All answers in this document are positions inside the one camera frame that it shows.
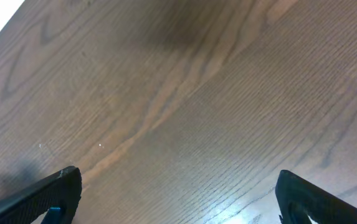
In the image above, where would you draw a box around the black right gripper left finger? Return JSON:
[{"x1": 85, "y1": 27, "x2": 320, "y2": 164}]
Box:
[{"x1": 0, "y1": 166, "x2": 82, "y2": 224}]

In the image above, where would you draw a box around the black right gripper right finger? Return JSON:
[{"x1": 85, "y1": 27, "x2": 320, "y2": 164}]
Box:
[{"x1": 275, "y1": 170, "x2": 357, "y2": 224}]

